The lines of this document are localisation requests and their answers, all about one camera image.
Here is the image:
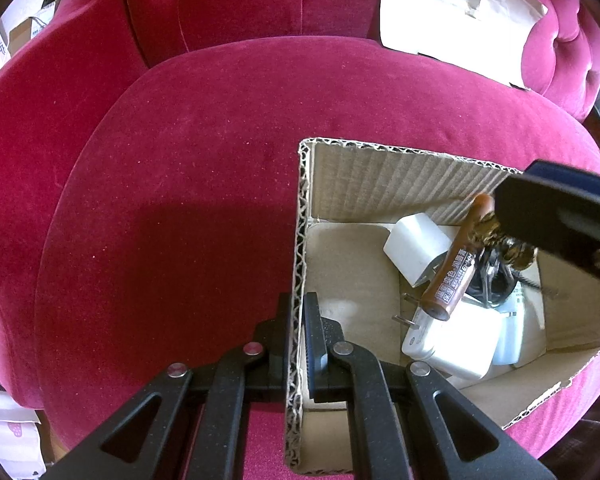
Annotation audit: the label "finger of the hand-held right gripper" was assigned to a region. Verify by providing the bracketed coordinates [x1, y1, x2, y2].
[524, 159, 600, 213]
[494, 174, 600, 282]

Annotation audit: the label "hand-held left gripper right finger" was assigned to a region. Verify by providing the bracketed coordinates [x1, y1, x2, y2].
[303, 293, 557, 480]

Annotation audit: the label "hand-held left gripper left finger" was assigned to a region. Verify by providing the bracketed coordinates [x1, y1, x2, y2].
[40, 294, 294, 480]

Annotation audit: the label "cardboard box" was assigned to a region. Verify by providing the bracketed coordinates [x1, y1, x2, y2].
[284, 137, 600, 475]

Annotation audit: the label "brown labelled tube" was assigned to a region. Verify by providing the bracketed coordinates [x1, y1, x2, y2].
[422, 193, 496, 322]

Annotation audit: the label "white power adapter with prongs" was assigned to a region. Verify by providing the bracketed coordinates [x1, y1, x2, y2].
[391, 292, 502, 382]

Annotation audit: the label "dark gold patterned trinket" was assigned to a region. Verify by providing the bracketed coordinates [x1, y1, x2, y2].
[472, 212, 539, 271]

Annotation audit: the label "black round clip object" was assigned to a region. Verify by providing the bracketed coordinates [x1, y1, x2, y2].
[466, 249, 518, 308]

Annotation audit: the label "small white box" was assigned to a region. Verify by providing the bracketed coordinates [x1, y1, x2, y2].
[515, 305, 548, 361]

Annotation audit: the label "light blue small bottle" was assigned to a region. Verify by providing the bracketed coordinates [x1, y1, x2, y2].
[491, 285, 527, 367]

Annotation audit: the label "white cube charger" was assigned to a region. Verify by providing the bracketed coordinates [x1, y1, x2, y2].
[383, 213, 462, 288]

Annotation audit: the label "pink velvet armchair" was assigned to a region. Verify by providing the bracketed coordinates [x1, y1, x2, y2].
[0, 0, 600, 480]

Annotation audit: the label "white cardboard sheet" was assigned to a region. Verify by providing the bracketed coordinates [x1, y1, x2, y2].
[379, 0, 550, 91]

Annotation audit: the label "white bag with pink print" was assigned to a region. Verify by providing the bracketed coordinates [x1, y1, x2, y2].
[0, 385, 46, 480]

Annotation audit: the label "stacked boxes in background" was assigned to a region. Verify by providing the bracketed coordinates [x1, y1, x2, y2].
[0, 0, 76, 91]

